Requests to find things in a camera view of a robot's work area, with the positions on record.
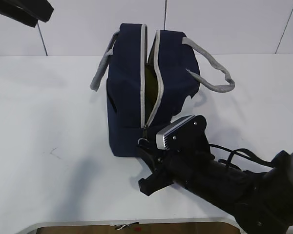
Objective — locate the green lid glass container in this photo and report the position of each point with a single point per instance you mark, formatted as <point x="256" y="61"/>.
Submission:
<point x="151" y="88"/>

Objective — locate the navy blue lunch bag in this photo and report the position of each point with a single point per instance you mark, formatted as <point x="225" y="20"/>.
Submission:
<point x="181" y="67"/>

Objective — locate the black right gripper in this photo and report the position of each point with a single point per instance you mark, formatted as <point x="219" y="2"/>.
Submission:
<point x="170" y="166"/>

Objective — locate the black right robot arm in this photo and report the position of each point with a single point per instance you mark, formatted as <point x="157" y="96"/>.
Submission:
<point x="261" y="203"/>

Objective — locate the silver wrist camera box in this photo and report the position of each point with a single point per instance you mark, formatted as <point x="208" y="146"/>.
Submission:
<point x="181" y="133"/>

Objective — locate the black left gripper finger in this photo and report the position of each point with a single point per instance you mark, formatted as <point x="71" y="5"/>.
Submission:
<point x="27" y="12"/>

